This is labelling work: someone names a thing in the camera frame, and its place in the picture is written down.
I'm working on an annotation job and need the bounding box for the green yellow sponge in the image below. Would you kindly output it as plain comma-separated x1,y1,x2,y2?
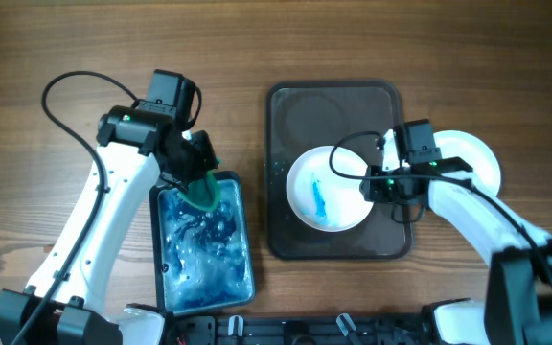
178,172,221,213

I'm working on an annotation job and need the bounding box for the dark brown serving tray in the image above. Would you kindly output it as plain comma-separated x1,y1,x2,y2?
264,80,414,261

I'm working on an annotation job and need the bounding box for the white plate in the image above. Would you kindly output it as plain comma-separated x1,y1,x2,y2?
381,129,501,208
286,146,374,233

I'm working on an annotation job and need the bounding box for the black water basin tray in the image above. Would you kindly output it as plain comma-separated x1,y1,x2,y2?
149,171,256,315

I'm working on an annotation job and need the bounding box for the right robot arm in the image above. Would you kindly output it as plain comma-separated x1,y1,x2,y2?
360,157,552,344

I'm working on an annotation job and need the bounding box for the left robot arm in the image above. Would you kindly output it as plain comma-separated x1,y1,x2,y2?
0,106,218,344

